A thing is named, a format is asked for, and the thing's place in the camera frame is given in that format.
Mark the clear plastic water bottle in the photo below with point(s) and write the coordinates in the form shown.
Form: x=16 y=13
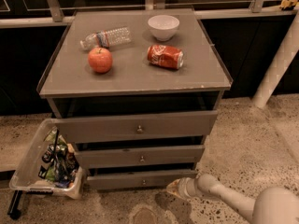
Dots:
x=107 y=38

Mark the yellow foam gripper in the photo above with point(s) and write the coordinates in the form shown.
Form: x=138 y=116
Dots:
x=186 y=186

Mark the red apple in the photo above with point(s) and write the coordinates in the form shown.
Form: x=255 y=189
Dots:
x=100 y=60

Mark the metal railing with brackets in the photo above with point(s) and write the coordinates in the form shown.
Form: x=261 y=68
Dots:
x=34 y=13

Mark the clear plastic storage bin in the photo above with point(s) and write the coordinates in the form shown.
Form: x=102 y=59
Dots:
x=26 y=176

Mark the white diagonal pole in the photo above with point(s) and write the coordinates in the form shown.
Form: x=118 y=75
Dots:
x=279 y=65

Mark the grey middle drawer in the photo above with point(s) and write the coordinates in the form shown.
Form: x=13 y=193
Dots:
x=128 y=157

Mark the grey bottom drawer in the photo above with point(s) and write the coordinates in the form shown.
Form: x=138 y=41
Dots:
x=138 y=179

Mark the snack packets in bin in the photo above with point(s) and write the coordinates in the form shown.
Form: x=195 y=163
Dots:
x=62 y=165

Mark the yellow object on rail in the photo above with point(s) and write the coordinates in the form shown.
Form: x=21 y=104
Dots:
x=288 y=4

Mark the crushed red soda can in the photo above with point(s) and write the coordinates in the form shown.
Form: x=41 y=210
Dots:
x=165 y=56

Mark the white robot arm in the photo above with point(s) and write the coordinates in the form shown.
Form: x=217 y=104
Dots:
x=272 y=206

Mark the grey drawer cabinet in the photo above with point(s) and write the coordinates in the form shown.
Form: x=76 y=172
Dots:
x=134 y=86

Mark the black bin wheel leg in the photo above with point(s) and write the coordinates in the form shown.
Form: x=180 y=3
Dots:
x=13 y=211

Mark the grey top drawer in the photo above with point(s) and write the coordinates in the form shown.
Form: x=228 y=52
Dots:
x=136 y=127

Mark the grey drawer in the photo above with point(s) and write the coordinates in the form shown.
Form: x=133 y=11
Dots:
x=138 y=179
x=128 y=157
x=136 y=127

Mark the white bowl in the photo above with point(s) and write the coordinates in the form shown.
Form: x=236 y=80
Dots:
x=163 y=27

